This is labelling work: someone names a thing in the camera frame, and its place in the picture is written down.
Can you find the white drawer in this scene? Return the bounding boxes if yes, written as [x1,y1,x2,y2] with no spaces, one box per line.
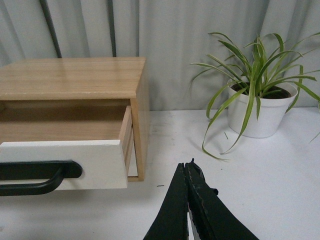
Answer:
[0,106,133,190]

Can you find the wooden drawer cabinet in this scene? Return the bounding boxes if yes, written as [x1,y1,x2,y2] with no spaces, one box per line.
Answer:
[0,57,150,182]

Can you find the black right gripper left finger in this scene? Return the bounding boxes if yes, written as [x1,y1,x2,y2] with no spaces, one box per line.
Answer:
[144,163,188,240]

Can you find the white plant pot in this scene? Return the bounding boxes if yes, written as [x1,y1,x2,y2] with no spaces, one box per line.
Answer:
[227,83,298,138]

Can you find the white curtain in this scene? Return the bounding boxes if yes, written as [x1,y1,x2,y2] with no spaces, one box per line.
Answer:
[0,0,320,111]

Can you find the green spider plant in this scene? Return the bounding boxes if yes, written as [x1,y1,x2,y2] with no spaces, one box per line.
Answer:
[189,31,320,161]

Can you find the black drawer handle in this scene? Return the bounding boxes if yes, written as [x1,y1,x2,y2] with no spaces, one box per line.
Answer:
[0,160,83,197]

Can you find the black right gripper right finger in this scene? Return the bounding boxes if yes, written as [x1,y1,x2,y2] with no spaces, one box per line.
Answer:
[185,160,257,240]

